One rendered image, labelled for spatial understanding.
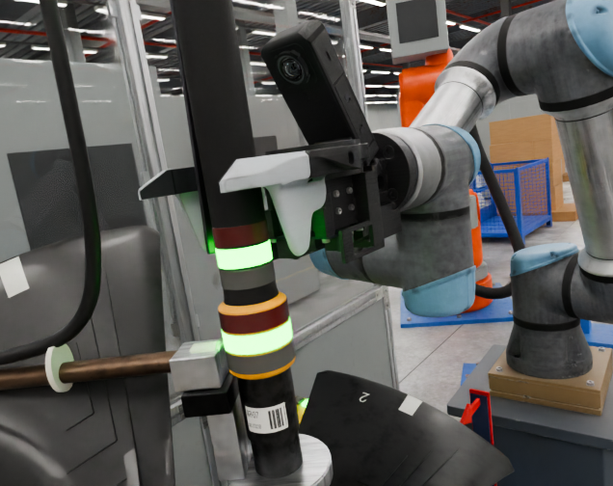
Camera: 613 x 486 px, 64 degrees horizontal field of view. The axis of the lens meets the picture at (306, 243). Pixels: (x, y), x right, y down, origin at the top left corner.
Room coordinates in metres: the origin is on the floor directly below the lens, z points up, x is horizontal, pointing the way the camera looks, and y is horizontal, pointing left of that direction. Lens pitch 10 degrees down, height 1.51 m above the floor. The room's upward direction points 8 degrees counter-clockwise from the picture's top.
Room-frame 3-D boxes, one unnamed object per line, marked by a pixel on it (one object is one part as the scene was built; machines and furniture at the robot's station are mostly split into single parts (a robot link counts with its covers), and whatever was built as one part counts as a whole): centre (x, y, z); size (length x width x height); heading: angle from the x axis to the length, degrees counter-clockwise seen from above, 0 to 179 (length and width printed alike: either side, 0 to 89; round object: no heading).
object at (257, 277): (0.30, 0.04, 1.44); 0.03 x 0.03 x 0.01
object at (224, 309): (0.30, 0.04, 1.40); 0.04 x 0.04 x 0.05
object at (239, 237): (0.30, 0.04, 1.47); 0.03 x 0.03 x 0.01
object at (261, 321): (0.30, 0.04, 1.42); 0.04 x 0.04 x 0.01
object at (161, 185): (0.33, 0.06, 1.48); 0.09 x 0.03 x 0.06; 123
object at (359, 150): (0.32, -0.02, 1.50); 0.09 x 0.05 x 0.02; 156
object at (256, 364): (0.30, 0.04, 1.39); 0.04 x 0.04 x 0.01
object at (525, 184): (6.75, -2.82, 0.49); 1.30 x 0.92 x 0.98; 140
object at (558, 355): (0.89, -0.44, 1.10); 0.15 x 0.15 x 0.10
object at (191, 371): (0.30, 0.05, 1.35); 0.09 x 0.07 x 0.10; 85
